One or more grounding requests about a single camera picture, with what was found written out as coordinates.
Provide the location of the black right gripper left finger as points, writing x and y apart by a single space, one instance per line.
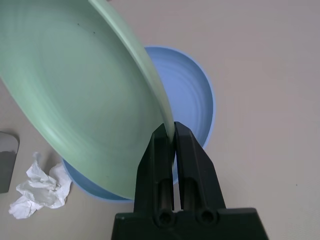
152 175

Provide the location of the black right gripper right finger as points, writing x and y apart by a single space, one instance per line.
197 175

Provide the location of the white tissue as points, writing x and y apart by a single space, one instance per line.
37 190

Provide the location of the green plastic plate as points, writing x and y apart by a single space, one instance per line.
75 87

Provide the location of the grey glasses case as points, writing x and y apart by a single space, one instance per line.
6 162

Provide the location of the blue plastic plate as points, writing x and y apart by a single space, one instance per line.
190 100

